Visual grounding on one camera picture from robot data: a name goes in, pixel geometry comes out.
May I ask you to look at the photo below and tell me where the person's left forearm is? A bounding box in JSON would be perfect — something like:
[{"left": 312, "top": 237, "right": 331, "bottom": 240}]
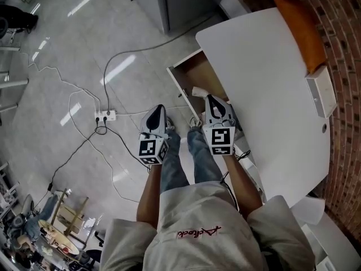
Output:
[{"left": 137, "top": 164, "right": 165, "bottom": 231}]

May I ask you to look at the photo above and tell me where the orange cushion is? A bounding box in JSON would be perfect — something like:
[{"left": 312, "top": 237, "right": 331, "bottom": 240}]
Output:
[{"left": 272, "top": 0, "right": 327, "bottom": 73}]

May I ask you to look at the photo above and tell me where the wavy white cable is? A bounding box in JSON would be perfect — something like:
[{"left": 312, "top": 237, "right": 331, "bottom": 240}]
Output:
[{"left": 27, "top": 54, "right": 101, "bottom": 113}]

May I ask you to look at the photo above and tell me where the thin black cable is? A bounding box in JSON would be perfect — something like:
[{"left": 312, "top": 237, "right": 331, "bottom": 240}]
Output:
[{"left": 95, "top": 120, "right": 152, "bottom": 169}]

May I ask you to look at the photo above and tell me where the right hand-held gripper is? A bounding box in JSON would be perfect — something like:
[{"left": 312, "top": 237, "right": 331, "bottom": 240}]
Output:
[{"left": 201, "top": 94, "right": 237, "bottom": 156}]

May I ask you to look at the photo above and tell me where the wooden chair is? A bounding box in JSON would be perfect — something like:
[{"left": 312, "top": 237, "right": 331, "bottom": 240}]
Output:
[{"left": 50, "top": 187, "right": 90, "bottom": 245}]

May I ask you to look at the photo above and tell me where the round wooden table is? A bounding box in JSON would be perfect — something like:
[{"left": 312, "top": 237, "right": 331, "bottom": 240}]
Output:
[{"left": 38, "top": 219, "right": 80, "bottom": 255}]

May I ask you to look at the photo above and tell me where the grey refrigerator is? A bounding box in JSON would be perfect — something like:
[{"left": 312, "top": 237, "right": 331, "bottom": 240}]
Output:
[{"left": 153, "top": 0, "right": 232, "bottom": 35}]

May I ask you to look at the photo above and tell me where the white wooden drawer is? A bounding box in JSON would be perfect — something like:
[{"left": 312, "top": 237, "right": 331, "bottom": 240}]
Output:
[{"left": 166, "top": 48, "right": 231, "bottom": 119}]

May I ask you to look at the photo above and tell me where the white speaker box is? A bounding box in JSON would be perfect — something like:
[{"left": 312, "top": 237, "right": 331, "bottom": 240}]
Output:
[{"left": 305, "top": 65, "right": 338, "bottom": 120}]

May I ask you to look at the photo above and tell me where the white chair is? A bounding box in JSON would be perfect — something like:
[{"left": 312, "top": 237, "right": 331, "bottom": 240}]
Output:
[{"left": 290, "top": 195, "right": 361, "bottom": 271}]

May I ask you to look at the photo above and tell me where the person's right shoe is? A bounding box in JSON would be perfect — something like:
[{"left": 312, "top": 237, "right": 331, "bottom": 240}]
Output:
[{"left": 188, "top": 116, "right": 204, "bottom": 129}]

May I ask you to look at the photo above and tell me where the person's light grey shirt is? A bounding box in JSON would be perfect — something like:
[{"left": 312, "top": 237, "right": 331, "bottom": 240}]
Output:
[{"left": 100, "top": 182, "right": 315, "bottom": 271}]

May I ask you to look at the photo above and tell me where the looping white cable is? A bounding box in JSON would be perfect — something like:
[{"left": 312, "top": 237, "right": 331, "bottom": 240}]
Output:
[{"left": 68, "top": 90, "right": 142, "bottom": 203}]

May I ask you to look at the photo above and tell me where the person's leg in jeans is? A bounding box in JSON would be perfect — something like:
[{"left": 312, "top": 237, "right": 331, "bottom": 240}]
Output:
[
  {"left": 187, "top": 127, "right": 224, "bottom": 185},
  {"left": 160, "top": 128, "right": 190, "bottom": 195}
]

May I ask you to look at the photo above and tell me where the person's right forearm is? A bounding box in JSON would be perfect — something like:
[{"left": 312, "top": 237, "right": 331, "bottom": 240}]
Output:
[{"left": 224, "top": 154, "right": 263, "bottom": 220}]

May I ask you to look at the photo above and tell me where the person's right leg in jeans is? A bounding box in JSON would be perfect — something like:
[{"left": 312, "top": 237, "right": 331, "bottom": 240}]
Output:
[{"left": 187, "top": 127, "right": 224, "bottom": 185}]

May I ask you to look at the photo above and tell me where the grey power cable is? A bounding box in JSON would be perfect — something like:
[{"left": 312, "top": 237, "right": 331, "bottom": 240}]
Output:
[{"left": 103, "top": 15, "right": 223, "bottom": 115}]

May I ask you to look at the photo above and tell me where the black office chair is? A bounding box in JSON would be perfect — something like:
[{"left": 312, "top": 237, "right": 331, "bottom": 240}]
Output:
[{"left": 85, "top": 230, "right": 105, "bottom": 268}]

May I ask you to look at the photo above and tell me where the white rectangular table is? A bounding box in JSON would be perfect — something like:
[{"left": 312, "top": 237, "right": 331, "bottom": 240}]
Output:
[{"left": 0, "top": 45, "right": 29, "bottom": 113}]

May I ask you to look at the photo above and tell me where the person's left leg in jeans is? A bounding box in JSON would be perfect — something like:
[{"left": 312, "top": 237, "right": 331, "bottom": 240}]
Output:
[{"left": 160, "top": 128, "right": 190, "bottom": 195}]

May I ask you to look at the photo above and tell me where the black cable with adapter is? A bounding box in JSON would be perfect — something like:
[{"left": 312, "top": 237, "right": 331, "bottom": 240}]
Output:
[{"left": 33, "top": 120, "right": 108, "bottom": 208}]

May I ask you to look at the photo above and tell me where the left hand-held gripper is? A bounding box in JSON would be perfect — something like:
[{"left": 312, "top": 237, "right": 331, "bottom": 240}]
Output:
[{"left": 137, "top": 104, "right": 173, "bottom": 167}]

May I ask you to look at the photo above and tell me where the straight white cable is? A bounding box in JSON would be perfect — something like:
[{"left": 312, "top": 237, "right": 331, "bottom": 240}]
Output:
[{"left": 115, "top": 105, "right": 190, "bottom": 117}]

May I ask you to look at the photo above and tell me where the small white object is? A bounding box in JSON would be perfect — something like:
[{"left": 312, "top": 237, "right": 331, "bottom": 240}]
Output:
[{"left": 191, "top": 86, "right": 210, "bottom": 99}]

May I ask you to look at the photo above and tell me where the white desk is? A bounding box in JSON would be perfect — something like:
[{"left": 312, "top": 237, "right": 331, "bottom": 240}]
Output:
[{"left": 195, "top": 7, "right": 331, "bottom": 206}]

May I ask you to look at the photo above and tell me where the white power strip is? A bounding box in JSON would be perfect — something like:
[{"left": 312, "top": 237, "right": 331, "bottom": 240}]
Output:
[{"left": 94, "top": 110, "right": 117, "bottom": 121}]

